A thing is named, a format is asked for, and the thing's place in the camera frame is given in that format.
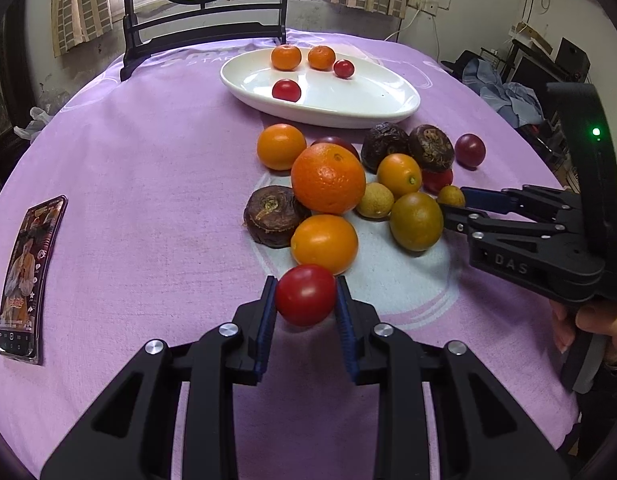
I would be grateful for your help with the large rough orange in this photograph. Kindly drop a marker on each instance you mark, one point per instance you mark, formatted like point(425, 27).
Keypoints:
point(328, 178)

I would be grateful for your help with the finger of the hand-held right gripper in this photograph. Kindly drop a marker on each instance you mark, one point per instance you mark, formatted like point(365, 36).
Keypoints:
point(463, 222)
point(483, 199)

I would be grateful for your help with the green-yellow orange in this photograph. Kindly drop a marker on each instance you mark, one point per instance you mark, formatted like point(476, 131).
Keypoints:
point(416, 221)

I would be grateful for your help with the black speaker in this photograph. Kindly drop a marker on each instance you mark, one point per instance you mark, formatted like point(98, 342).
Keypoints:
point(573, 57)

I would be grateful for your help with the white plastic bag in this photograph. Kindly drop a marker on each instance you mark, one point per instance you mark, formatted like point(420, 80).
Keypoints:
point(36, 120)

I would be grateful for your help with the mandarin orange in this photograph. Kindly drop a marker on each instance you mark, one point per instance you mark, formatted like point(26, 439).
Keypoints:
point(286, 57)
point(321, 57)

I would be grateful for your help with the purple tablecloth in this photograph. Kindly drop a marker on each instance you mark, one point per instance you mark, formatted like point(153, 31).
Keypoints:
point(153, 200)

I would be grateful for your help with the red cherry tomato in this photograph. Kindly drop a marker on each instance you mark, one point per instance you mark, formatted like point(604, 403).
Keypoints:
point(286, 90)
point(343, 68)
point(438, 180)
point(305, 295)

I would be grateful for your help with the black monitor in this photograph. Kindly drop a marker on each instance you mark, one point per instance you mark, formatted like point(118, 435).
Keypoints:
point(531, 72)

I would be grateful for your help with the smartphone with lit screen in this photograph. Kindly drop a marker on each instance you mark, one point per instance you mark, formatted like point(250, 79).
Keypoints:
point(28, 275)

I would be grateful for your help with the pile of blue clothes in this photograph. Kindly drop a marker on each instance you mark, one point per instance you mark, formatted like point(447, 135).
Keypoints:
point(508, 95)

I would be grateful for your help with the white oval plate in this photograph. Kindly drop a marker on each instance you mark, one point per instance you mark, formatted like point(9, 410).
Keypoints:
point(358, 95)

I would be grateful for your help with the dark red plum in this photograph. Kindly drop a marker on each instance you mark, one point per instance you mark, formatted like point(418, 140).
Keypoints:
point(470, 150)
point(338, 142)

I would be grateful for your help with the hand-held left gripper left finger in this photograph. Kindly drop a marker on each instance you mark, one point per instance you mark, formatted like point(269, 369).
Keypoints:
point(267, 330)

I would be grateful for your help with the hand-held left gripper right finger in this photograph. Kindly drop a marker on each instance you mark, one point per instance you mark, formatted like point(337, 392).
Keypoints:
point(344, 330)

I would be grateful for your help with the brown water chestnut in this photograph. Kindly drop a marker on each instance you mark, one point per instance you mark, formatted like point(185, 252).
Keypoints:
point(273, 216)
point(431, 147)
point(383, 145)

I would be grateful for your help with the small smooth orange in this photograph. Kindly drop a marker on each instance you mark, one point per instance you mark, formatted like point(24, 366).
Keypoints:
point(281, 146)
point(399, 175)
point(324, 243)

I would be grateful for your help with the white wall outlet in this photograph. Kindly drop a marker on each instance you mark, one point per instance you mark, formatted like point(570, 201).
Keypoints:
point(423, 5)

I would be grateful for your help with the yellow longan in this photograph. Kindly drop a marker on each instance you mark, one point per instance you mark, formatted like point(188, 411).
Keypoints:
point(451, 196)
point(375, 201)

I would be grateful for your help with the person's right hand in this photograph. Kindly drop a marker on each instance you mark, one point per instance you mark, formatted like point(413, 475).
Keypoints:
point(606, 321)

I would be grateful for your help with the black framed persimmon table screen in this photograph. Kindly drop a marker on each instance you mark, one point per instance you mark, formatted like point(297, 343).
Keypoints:
point(131, 35)

